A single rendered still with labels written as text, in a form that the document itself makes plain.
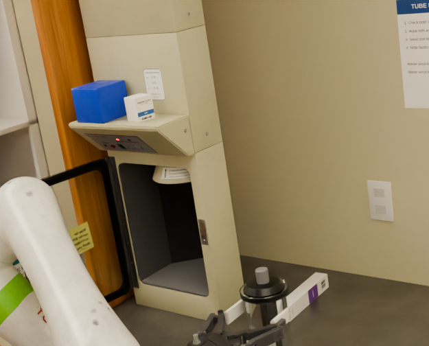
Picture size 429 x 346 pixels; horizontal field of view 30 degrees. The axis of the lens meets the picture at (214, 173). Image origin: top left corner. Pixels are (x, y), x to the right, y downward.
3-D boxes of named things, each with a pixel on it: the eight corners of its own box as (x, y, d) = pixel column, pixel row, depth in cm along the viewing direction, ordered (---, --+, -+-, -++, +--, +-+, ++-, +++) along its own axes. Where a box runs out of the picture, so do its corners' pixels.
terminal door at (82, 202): (132, 291, 230) (106, 156, 219) (40, 336, 211) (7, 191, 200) (130, 290, 231) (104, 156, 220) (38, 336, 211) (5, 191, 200)
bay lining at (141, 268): (194, 248, 247) (176, 137, 237) (263, 260, 231) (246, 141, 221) (139, 281, 230) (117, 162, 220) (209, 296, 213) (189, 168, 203)
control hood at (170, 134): (106, 147, 221) (99, 112, 218) (195, 154, 200) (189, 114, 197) (74, 160, 212) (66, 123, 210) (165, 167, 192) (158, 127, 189)
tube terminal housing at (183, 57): (191, 270, 252) (149, 21, 230) (276, 285, 231) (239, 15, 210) (135, 303, 234) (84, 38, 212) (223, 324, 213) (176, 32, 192)
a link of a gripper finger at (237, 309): (228, 325, 177) (225, 324, 178) (246, 311, 182) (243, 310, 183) (226, 312, 176) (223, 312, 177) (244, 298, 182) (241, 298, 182)
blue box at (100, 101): (104, 112, 215) (98, 79, 213) (131, 113, 209) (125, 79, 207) (77, 122, 208) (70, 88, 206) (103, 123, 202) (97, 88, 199)
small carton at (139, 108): (144, 116, 203) (140, 93, 202) (155, 117, 200) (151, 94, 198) (128, 121, 201) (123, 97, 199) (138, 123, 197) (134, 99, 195)
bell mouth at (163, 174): (181, 162, 231) (178, 143, 229) (230, 165, 220) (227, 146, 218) (138, 181, 218) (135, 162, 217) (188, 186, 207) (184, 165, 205)
